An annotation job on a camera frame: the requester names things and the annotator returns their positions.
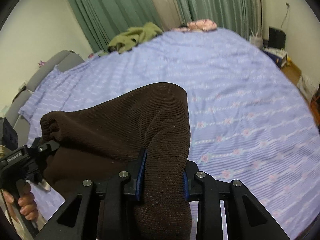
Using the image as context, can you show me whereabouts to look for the dark brown fleece pants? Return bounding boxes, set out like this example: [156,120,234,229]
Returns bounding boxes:
[40,82,191,239]

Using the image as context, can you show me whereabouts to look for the blue and white cardboard box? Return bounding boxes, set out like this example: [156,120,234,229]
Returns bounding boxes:
[263,47,287,68]

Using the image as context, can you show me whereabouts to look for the purple toy figure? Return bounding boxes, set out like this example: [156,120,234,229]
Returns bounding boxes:
[38,60,46,68]

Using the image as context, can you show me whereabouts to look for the black speaker box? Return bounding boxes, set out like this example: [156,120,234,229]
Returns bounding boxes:
[268,27,286,49]

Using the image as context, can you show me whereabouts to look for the blue striped floral bedsheet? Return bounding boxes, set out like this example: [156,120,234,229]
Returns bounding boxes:
[18,27,320,239]

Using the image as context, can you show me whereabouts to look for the white paper bag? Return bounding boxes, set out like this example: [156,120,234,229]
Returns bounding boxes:
[249,29,264,50]

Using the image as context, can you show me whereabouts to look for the black wall cable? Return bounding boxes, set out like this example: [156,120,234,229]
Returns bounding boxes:
[280,3,290,30]

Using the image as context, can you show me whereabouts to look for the person's left hand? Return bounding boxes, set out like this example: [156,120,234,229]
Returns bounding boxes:
[2,182,39,222]

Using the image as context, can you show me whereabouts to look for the beige sheer curtain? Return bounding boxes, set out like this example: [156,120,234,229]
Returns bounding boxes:
[152,0,182,30]

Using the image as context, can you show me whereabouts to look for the green curtain left panel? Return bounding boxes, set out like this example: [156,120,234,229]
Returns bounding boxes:
[68,0,161,52]

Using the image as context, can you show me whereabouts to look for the blue pillow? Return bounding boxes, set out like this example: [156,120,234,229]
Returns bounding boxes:
[19,66,74,126]

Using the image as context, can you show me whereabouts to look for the white plastic bag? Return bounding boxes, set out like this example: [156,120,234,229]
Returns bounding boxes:
[297,74,317,103]

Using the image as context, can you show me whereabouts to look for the green curtain panel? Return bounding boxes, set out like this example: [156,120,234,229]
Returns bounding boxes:
[177,0,263,40]
[68,0,161,52]

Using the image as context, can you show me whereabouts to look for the pink patterned garment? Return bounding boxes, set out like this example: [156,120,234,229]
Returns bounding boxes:
[173,19,217,33]

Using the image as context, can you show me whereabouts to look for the olive green garment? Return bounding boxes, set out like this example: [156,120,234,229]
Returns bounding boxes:
[107,22,163,54]

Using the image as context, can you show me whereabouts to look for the green curtain right panel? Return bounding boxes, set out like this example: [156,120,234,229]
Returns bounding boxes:
[177,0,263,40]

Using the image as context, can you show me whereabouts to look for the grey padded headboard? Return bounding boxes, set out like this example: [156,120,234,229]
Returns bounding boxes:
[5,50,84,146]

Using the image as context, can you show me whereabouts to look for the folded black and white clothes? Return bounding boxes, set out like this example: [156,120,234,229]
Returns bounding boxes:
[26,179,52,192]

